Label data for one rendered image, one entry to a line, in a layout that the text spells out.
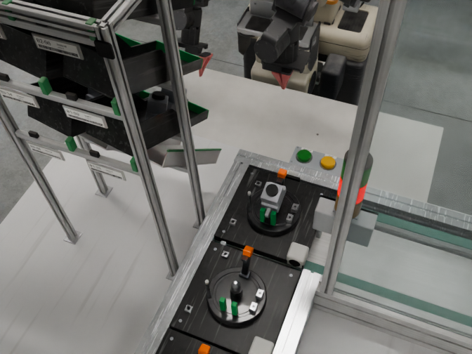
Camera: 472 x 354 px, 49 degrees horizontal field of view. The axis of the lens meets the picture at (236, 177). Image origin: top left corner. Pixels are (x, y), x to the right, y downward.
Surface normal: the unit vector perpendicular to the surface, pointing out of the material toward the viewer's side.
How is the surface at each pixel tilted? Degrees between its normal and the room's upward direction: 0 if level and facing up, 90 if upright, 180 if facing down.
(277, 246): 0
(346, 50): 90
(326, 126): 0
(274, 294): 0
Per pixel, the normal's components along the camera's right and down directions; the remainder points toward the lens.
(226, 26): -0.04, -0.60
